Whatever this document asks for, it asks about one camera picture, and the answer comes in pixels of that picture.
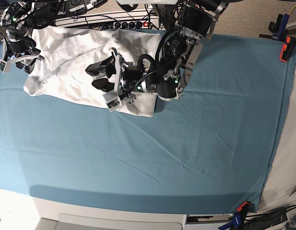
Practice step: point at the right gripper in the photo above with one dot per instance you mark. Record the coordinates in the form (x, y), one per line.
(19, 41)

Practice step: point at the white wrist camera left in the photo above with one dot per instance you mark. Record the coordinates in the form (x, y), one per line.
(112, 100)

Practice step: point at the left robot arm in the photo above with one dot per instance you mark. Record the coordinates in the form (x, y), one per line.
(169, 71)

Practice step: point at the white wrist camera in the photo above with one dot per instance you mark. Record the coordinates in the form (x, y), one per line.
(5, 66)
(112, 100)

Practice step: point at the blue black clamp top right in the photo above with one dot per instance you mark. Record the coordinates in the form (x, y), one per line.
(278, 29)

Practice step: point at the black power strip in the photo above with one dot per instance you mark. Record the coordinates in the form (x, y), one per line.
(132, 25)

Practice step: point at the orange black clamp top right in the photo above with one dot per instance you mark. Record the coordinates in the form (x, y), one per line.
(287, 48)

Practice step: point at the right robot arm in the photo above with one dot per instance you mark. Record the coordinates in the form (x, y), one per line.
(22, 17)

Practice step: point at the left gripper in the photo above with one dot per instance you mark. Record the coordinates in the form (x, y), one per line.
(129, 78)

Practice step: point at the blue orange clamp bottom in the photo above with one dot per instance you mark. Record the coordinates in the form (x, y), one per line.
(238, 218)

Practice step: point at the white T-shirt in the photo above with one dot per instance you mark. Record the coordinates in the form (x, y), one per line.
(78, 65)

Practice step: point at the blue table cloth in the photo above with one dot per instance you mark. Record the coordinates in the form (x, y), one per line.
(207, 153)

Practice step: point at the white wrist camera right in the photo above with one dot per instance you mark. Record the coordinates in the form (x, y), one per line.
(5, 66)

